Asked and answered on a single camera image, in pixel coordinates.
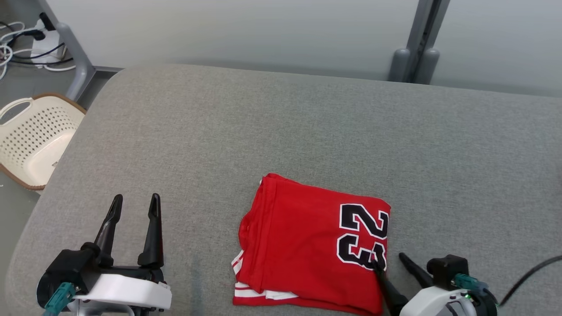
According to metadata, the red jersey with white sleeves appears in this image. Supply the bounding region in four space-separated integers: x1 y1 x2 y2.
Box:
231 173 392 316

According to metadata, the grey metal frame leg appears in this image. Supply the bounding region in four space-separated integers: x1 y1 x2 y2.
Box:
35 0 123 101

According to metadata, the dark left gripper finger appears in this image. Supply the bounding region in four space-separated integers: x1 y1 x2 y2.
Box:
137 193 164 269
94 194 124 267

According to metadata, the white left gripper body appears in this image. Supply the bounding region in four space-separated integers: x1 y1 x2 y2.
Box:
72 263 173 316

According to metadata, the cream perforated laundry basket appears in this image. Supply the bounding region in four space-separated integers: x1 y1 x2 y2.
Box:
0 93 87 191

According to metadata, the black floor cable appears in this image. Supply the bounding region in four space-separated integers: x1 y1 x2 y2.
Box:
0 13 73 66

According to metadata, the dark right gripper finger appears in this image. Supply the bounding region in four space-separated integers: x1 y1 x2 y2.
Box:
371 259 409 316
398 252 435 289

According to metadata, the white power strip with cables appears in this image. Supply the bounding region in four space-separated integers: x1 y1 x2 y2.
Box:
0 21 75 80

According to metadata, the grey metal partition post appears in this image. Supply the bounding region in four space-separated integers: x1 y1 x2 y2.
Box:
389 0 450 84

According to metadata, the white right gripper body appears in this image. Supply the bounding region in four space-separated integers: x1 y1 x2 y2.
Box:
399 285 477 316

